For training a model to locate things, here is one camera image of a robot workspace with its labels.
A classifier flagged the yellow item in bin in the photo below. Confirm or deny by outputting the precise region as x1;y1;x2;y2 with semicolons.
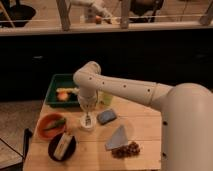
56;88;79;94

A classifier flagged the black plate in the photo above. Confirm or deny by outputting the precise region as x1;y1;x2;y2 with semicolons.
48;134;76;162

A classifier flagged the brown grape bunch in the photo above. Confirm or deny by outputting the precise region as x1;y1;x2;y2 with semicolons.
111;141;140;158

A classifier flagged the green plastic bin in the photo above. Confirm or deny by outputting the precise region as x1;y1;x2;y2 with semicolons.
45;74;79;108

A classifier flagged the orange fruit in bin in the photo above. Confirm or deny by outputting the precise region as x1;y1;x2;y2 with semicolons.
57;92;69;101

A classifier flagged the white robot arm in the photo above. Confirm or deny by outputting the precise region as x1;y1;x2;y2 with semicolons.
73;61;213;171

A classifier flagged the green vegetable in bowl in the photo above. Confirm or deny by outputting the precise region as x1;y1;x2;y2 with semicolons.
43;118;66;131

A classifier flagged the blue folded cloth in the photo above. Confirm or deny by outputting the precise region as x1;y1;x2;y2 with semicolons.
105;125;128;150

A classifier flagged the orange bowl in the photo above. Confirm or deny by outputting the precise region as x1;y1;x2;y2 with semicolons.
37;113;66;140

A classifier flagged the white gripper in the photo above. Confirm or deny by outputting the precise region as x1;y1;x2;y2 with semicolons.
78;96;97;112

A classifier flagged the white box on plate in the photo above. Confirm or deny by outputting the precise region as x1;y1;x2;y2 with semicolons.
54;133;73;160

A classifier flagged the blue sponge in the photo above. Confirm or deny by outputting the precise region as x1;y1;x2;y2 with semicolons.
97;109;117;125

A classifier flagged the green cup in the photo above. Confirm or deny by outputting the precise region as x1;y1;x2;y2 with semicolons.
102;93;113;106

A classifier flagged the black chair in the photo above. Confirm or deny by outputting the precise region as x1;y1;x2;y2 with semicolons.
0;129;33;171

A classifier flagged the white paper cup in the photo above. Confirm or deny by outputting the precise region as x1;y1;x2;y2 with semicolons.
80;113;96;131

